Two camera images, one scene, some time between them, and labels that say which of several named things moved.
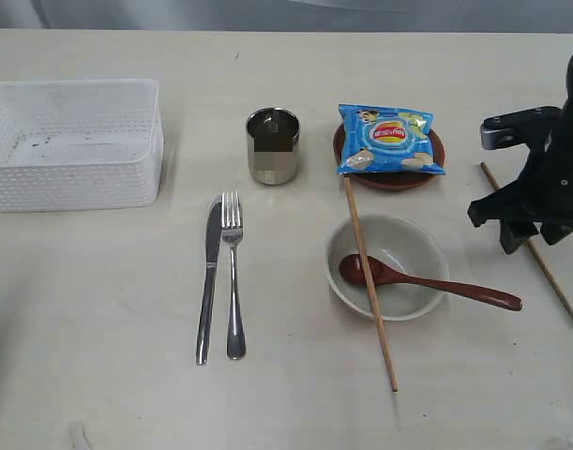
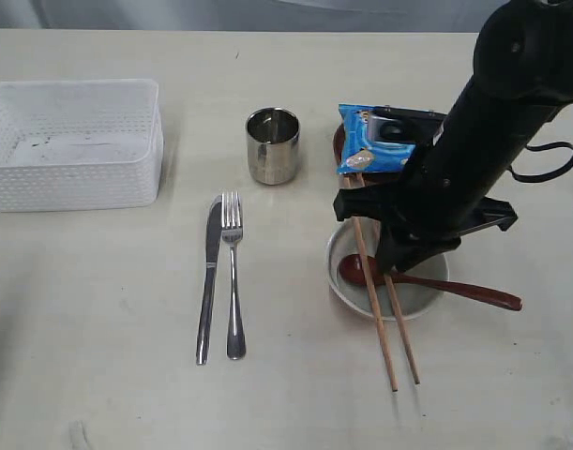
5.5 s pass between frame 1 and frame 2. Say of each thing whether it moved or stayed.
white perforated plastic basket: stayed
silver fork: stayed
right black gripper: moved
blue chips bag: stayed
